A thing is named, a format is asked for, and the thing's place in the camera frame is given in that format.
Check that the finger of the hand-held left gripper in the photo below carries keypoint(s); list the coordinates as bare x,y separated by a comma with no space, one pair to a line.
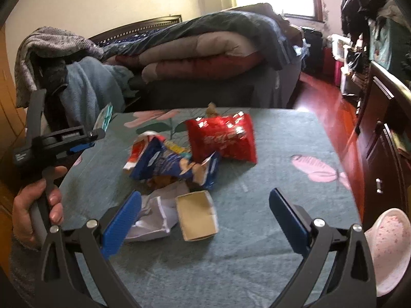
80,148
35,115

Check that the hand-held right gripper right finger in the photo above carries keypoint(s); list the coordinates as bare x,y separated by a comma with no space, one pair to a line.
289,224

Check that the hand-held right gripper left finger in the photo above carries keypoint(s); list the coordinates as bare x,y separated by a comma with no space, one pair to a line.
122,224

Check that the small colourful teal packet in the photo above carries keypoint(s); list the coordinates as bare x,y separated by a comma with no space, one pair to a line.
106,117

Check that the brown tissue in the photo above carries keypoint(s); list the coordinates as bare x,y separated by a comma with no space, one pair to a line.
212,110

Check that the person's left forearm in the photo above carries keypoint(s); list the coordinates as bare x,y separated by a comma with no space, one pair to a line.
22,272

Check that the person's left hand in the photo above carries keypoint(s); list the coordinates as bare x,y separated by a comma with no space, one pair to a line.
22,211

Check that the orange wooden wardrobe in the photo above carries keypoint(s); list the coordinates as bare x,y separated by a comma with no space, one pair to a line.
9,109

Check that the white crumpled paper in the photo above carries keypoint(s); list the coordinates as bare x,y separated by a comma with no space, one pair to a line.
154,218

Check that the black jacket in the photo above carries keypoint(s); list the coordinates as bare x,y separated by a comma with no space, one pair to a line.
53,77

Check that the teal floral tablecloth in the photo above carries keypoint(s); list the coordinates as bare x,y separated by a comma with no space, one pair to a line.
257,183

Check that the red and white wrapper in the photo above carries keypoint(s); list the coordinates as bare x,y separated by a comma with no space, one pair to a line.
141,147

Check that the light blue fleece blanket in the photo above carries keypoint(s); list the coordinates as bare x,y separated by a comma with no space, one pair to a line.
90,83

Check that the clothes draped on chair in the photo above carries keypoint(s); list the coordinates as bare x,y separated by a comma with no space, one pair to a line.
41,45

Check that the blue snack wrapper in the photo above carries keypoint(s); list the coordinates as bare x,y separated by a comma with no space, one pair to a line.
160,163

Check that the small cardboard box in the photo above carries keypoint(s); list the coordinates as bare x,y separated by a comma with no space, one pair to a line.
196,215

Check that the yellow snack wrapper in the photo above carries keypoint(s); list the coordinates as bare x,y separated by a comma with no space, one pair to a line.
176,148

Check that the pink patterned slipper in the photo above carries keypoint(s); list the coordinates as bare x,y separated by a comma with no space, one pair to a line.
388,250

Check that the red snack bag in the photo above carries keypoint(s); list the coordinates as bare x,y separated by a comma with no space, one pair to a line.
221,138

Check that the dark wooden dresser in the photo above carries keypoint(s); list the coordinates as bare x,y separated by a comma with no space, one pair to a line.
375,134

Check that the dark wooden headboard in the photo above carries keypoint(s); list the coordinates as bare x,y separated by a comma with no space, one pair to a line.
128,30

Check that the bed with dark sheet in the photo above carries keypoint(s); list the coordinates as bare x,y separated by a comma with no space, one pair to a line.
208,93

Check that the grey and red folded comforter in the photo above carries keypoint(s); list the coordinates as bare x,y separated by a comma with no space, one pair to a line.
192,61

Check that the pink storage bin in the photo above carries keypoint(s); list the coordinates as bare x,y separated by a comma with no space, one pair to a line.
338,73

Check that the black suitcase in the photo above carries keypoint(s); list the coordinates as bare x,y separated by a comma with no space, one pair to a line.
313,48

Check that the white basket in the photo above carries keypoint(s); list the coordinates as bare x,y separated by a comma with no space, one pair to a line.
340,45

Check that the folded quilts pile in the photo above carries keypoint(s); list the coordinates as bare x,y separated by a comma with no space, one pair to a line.
224,22

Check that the teal printed box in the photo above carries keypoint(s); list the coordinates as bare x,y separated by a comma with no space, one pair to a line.
391,51

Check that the hanging dark clothes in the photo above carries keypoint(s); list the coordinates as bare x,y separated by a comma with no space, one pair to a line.
356,0

